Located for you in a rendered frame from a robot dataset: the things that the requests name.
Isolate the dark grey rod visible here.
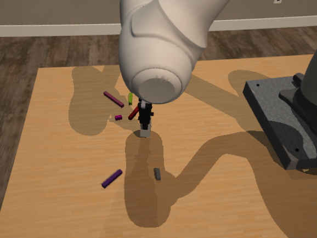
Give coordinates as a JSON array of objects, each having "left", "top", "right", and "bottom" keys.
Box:
[{"left": 155, "top": 168, "right": 161, "bottom": 180}]

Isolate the purple rod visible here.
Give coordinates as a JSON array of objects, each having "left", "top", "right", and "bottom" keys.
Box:
[{"left": 101, "top": 169, "right": 122, "bottom": 188}]

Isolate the dark red rod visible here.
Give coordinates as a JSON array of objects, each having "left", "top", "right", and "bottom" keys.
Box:
[{"left": 128, "top": 106, "right": 139, "bottom": 120}]

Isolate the small magenta block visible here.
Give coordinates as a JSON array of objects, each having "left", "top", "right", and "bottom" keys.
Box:
[{"left": 115, "top": 115, "right": 122, "bottom": 121}]

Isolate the pink rod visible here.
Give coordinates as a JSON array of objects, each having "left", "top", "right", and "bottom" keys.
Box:
[{"left": 104, "top": 91, "right": 124, "bottom": 107}]

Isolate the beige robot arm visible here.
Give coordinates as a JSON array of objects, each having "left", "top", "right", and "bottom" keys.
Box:
[{"left": 118, "top": 0, "right": 317, "bottom": 135}]

